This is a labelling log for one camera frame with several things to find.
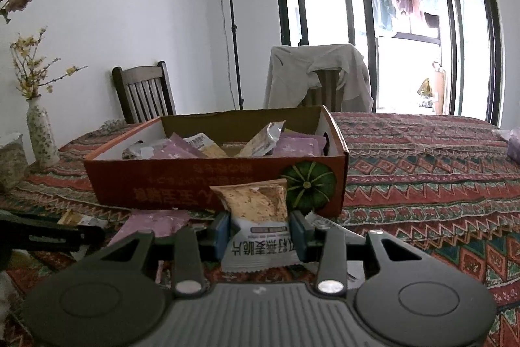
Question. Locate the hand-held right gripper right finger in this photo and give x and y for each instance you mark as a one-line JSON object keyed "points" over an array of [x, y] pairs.
{"points": [[298, 235]]}

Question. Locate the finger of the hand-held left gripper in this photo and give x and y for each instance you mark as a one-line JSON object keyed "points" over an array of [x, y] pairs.
{"points": [[53, 239], [28, 216]]}

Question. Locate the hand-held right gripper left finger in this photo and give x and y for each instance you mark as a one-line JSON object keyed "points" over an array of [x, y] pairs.
{"points": [[222, 234]]}

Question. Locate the white oat crisp packet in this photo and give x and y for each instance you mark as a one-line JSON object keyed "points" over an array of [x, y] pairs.
{"points": [[256, 208]]}

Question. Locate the orange cardboard box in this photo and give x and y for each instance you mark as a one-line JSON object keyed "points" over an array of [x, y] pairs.
{"points": [[203, 180]]}

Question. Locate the pile of snack packets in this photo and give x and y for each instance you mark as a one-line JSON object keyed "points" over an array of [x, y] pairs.
{"points": [[292, 145]]}

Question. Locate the white snack packet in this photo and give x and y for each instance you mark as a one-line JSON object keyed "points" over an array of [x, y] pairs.
{"points": [[321, 224]]}

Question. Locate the tan snack packet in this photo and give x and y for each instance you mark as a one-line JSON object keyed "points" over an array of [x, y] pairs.
{"points": [[77, 217]]}

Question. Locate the purple snack packet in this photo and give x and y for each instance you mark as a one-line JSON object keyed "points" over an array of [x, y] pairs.
{"points": [[150, 225]]}

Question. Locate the floral ceramic vase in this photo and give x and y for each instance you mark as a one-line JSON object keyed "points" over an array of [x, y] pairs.
{"points": [[42, 135]]}

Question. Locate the yellow flower branches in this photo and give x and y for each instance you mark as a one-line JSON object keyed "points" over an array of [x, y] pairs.
{"points": [[30, 66]]}

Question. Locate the jacket-covered chair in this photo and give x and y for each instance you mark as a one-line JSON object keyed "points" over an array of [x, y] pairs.
{"points": [[327, 87]]}

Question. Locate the beige draped jacket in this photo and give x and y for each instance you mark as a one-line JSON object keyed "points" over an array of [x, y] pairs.
{"points": [[292, 78]]}

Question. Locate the dark wooden chair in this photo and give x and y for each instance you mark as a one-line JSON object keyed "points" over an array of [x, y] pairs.
{"points": [[144, 95]]}

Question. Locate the black light stand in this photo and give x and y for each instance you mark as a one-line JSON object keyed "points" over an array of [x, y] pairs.
{"points": [[232, 26]]}

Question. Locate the purple tissue pack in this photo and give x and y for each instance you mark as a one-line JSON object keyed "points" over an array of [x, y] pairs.
{"points": [[512, 145]]}

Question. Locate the dark hanging cloth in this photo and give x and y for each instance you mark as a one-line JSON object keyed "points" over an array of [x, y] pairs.
{"points": [[431, 21]]}

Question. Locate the black sliding door frame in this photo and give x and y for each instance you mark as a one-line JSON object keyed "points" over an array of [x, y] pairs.
{"points": [[493, 46]]}

